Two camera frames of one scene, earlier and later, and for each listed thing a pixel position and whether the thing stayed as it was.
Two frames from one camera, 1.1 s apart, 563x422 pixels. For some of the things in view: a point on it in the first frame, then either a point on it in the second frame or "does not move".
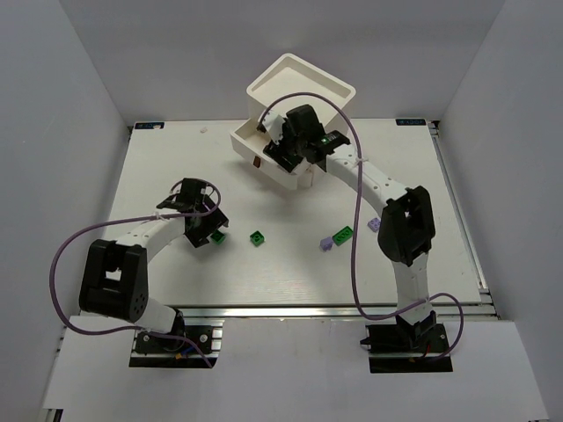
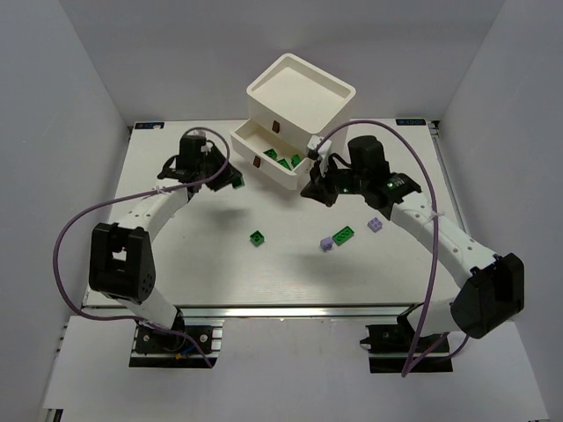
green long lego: [343, 236] does not move
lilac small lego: [325, 243] does not move
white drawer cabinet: [289, 83] does not move
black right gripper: [285, 154] -> [324, 184]
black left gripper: [207, 227] -> [221, 171]
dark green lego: [257, 238] does not move
